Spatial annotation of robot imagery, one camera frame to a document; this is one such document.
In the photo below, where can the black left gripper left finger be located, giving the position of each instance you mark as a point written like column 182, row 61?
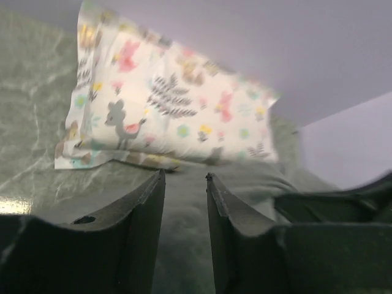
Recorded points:
column 112, row 250

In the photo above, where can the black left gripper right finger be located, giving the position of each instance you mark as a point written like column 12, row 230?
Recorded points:
column 326, row 242

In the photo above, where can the grey quilted plush pillowcase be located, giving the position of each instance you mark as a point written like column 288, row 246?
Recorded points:
column 184, row 263

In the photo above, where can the animal print patterned pillow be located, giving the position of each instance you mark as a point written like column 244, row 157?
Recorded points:
column 144, row 99

